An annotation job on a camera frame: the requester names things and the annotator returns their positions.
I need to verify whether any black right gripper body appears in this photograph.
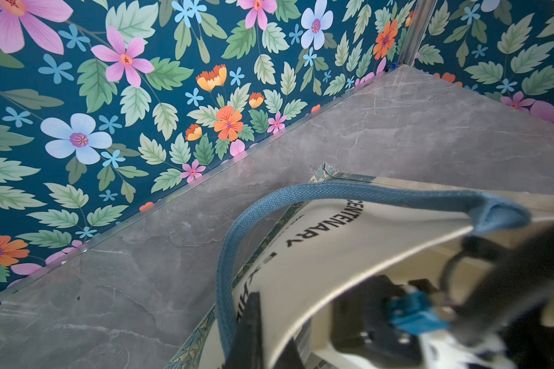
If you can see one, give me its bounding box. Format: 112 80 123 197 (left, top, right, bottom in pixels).
330 275 443 368

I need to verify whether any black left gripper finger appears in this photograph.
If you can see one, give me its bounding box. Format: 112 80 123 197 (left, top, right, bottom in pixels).
225 292 263 369

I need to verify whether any cream floral canvas tote bag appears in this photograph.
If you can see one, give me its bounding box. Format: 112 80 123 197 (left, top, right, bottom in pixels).
169 165 554 368

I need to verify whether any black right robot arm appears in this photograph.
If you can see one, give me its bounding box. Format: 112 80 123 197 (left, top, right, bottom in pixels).
330 226 554 368

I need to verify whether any aluminium frame corner post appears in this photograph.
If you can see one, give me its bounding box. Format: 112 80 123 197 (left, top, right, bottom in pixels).
399 0 438 66

